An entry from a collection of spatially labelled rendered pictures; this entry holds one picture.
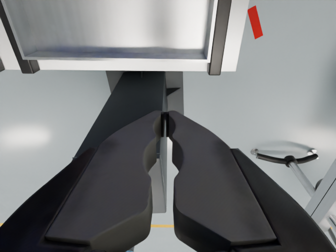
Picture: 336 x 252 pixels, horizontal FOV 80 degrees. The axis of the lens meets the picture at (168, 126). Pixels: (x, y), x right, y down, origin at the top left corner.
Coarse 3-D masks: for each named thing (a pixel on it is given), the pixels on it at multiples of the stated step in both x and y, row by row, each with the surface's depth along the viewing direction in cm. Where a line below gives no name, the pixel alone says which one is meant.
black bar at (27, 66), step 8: (0, 0) 26; (0, 8) 26; (0, 16) 27; (8, 24) 27; (8, 32) 28; (16, 48) 29; (16, 56) 29; (24, 64) 30; (32, 64) 30; (24, 72) 31; (32, 72) 31
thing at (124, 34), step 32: (32, 0) 27; (64, 0) 27; (96, 0) 27; (128, 0) 27; (160, 0) 27; (192, 0) 27; (32, 32) 29; (64, 32) 29; (96, 32) 29; (128, 32) 29; (160, 32) 29; (192, 32) 29
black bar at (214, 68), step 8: (224, 0) 25; (216, 8) 26; (224, 8) 26; (216, 16) 26; (224, 16) 26; (216, 24) 27; (224, 24) 27; (216, 32) 27; (224, 32) 27; (216, 40) 28; (224, 40) 28; (216, 48) 29; (216, 56) 29; (208, 64) 31; (216, 64) 30; (208, 72) 31; (216, 72) 30
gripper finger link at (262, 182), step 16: (240, 160) 8; (256, 176) 7; (256, 192) 7; (272, 192) 7; (272, 208) 6; (288, 208) 6; (272, 224) 6; (288, 224) 6; (304, 224) 6; (288, 240) 5; (304, 240) 5; (320, 240) 5
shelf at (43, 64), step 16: (240, 0) 27; (240, 16) 28; (0, 32) 29; (240, 32) 29; (0, 48) 31; (224, 48) 30; (16, 64) 32; (48, 64) 32; (64, 64) 32; (80, 64) 32; (96, 64) 32; (112, 64) 32; (128, 64) 32; (144, 64) 32; (160, 64) 32; (176, 64) 32; (192, 64) 32; (224, 64) 32
